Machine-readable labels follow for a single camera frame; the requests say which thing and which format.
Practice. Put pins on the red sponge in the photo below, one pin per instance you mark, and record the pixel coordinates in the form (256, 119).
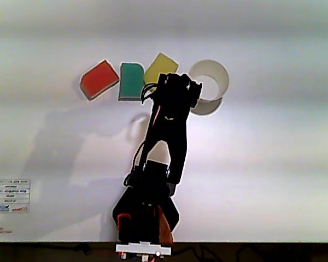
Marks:
(98, 79)

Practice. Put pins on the white rectangular box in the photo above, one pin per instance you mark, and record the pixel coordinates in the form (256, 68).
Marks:
(131, 248)

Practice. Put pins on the green sponge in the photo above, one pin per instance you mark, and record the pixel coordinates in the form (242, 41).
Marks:
(131, 80)

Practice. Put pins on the yellow sponge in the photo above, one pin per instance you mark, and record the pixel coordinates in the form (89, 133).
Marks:
(161, 66)

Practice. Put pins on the white paper cup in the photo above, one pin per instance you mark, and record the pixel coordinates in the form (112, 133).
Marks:
(221, 79)

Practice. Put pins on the printed label sticker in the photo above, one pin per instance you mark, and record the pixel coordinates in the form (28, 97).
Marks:
(9, 195)

